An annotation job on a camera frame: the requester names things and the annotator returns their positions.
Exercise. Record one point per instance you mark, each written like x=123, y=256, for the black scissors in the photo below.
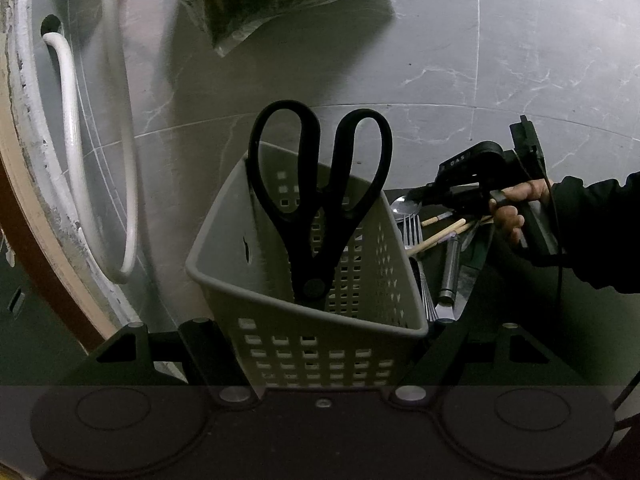
x=300, y=240

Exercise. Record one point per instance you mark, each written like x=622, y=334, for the steel spoon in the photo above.
x=406, y=209

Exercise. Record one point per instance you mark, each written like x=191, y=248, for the tan wooden frame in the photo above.
x=45, y=240

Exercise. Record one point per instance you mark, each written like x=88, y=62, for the steel fork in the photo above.
x=415, y=240

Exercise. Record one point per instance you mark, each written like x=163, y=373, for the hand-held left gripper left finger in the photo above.
x=200, y=345

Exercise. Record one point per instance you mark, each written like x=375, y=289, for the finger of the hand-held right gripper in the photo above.
x=450, y=196

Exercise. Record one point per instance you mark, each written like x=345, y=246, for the grey plastic utensil basket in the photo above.
x=300, y=330

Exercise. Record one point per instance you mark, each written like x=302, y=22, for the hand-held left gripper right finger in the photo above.
x=445, y=345

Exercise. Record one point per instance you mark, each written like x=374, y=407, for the plain wooden chopstick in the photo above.
x=477, y=224
x=435, y=239

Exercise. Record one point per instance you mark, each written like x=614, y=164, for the dark green panel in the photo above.
x=35, y=320

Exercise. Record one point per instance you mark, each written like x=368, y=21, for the person's right hand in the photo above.
x=510, y=215

